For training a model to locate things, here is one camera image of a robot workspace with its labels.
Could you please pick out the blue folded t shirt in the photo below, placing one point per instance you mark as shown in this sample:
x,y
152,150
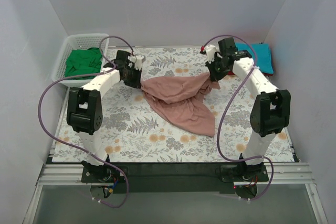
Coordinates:
x,y
263,57

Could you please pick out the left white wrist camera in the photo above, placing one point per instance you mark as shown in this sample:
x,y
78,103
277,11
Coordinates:
x,y
136,61

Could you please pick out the aluminium rail frame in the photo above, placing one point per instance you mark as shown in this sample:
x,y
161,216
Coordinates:
x,y
61,197

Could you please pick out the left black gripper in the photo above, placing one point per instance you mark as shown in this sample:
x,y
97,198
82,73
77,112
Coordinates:
x,y
134,77

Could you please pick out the floral table mat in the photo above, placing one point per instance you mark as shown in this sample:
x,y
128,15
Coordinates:
x,y
132,132

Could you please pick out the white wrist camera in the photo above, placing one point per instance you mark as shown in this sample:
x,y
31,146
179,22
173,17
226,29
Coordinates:
x,y
209,51
136,61

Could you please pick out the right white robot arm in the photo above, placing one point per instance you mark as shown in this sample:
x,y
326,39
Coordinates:
x,y
271,109

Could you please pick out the pink t shirt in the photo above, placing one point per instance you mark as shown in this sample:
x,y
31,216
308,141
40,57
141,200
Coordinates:
x,y
179,101

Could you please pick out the white plastic basket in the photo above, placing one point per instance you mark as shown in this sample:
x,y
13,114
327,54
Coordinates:
x,y
73,42

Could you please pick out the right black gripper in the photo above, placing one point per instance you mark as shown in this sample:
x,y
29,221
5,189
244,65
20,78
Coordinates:
x,y
214,70

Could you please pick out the green t shirt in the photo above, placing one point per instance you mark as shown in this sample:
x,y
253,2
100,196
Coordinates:
x,y
82,62

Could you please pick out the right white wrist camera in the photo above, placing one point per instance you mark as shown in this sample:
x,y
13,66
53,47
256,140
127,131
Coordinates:
x,y
209,51

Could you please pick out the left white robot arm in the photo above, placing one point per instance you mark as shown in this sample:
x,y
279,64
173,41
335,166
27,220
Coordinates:
x,y
84,111

